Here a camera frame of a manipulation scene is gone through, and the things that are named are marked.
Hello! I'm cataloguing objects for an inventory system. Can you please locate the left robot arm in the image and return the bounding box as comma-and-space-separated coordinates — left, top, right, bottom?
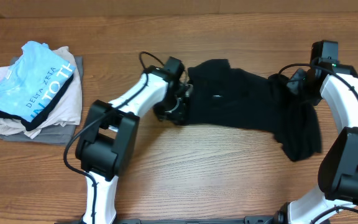
74, 57, 191, 223

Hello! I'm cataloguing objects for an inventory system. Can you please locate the light blue folded shirt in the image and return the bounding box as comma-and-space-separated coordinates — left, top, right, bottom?
0, 41, 76, 122

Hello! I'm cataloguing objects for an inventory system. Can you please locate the beige folded shirt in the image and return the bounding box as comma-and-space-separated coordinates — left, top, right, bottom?
0, 46, 83, 139

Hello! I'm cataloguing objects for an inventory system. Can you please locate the grey folded shirt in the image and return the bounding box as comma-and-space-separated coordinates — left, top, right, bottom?
0, 55, 84, 147

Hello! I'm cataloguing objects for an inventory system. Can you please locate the black t-shirt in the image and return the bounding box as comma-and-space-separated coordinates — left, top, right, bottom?
185, 59, 322, 162

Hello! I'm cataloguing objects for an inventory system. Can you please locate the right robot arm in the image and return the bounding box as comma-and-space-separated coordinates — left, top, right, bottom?
269, 40, 358, 224

